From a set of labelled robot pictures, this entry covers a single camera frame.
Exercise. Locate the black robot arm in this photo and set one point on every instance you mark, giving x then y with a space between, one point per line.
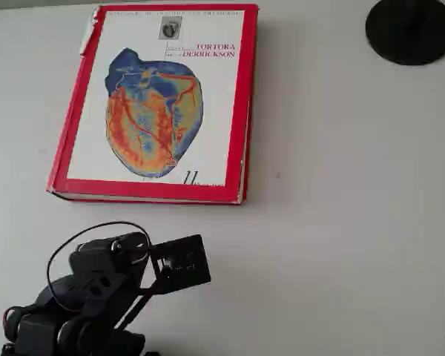
33 330

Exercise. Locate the cardboard box with labels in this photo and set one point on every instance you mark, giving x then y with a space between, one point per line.
152 111

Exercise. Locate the black wrist camera board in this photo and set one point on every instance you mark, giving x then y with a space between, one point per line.
183 263

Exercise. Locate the black round stand base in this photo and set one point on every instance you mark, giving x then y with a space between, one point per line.
408 37

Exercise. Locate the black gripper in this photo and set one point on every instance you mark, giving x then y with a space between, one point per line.
127 248

